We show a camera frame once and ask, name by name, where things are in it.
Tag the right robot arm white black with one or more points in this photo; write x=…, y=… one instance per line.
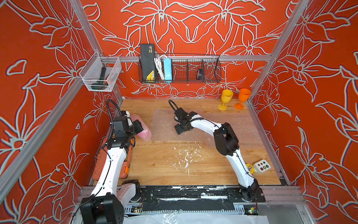
x=226, y=143

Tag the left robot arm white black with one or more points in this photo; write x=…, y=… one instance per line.
x=107, y=202

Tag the clear acrylic wall bin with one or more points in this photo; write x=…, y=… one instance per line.
x=92, y=70

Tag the white button control box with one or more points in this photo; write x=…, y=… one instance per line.
x=262, y=166

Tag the black box in basket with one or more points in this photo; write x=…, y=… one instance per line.
x=147, y=62

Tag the black wire wall basket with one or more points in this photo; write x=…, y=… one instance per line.
x=184, y=69

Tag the orange plastic wine glass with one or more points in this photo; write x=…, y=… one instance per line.
x=243, y=96

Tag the orange plastic tool case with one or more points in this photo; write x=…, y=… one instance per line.
x=101, y=158

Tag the light blue power bank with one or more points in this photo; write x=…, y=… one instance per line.
x=167, y=69

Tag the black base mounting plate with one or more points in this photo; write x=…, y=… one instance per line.
x=191, y=192

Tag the small dark object in basket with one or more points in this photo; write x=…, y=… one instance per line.
x=200, y=74

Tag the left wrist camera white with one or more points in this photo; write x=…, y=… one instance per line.
x=127, y=114

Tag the pink glass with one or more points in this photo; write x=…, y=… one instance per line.
x=145, y=134

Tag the dark green tool in bin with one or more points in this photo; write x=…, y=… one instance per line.
x=100, y=84

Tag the yellow plastic wine glass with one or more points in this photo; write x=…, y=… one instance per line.
x=225, y=98

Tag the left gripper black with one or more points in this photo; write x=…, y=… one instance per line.
x=136, y=124

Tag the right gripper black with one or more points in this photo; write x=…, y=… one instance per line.
x=178, y=130

